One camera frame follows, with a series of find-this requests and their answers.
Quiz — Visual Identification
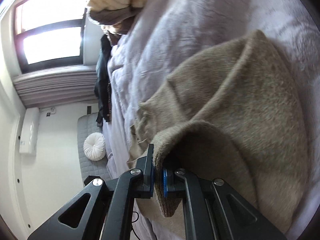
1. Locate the lilac curtain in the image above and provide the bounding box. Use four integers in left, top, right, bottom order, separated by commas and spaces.
12, 66, 97, 108

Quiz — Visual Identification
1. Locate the black cable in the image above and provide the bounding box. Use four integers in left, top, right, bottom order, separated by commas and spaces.
130, 211, 143, 240

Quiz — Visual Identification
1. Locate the round white cushion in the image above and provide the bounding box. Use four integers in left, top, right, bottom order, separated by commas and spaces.
83, 132, 106, 161

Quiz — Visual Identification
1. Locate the black jacket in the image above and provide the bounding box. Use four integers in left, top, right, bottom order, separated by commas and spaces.
94, 35, 112, 127

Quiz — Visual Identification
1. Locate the white wall heater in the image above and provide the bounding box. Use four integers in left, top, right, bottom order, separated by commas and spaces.
19, 107, 40, 155

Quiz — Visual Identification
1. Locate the taupe knit sweater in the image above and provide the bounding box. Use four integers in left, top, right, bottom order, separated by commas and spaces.
128, 30, 310, 236

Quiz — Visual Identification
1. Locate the window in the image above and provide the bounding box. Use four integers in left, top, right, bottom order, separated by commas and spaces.
13, 0, 87, 74

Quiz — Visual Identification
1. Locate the cream striped clothes pile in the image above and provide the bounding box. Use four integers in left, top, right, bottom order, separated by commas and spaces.
87, 0, 147, 35

